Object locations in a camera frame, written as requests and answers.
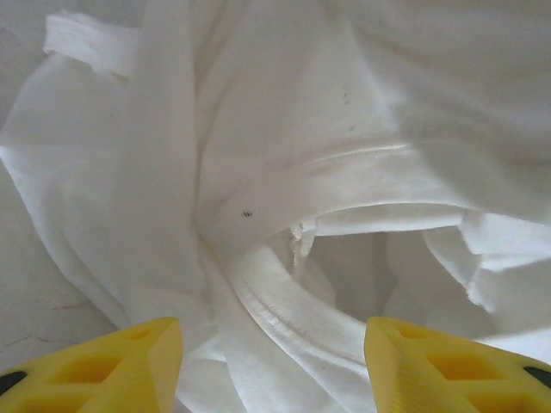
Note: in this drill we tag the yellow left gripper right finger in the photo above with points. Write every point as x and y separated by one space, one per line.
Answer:
452 378

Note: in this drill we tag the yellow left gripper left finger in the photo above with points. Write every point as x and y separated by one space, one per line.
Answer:
86 378

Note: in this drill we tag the white t-shirt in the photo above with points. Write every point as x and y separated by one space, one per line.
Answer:
275 129

